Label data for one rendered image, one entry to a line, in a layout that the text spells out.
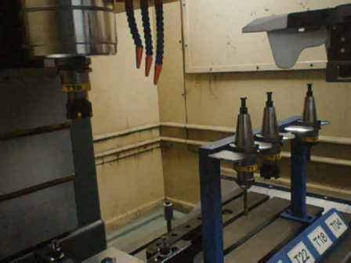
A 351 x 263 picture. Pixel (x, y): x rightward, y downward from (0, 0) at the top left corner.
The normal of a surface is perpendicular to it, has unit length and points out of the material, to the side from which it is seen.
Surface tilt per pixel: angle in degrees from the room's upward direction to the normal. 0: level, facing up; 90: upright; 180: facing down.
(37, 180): 88
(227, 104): 89
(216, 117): 89
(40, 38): 90
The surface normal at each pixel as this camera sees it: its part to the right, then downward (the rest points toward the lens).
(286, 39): -0.23, 0.21
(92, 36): 0.63, 0.12
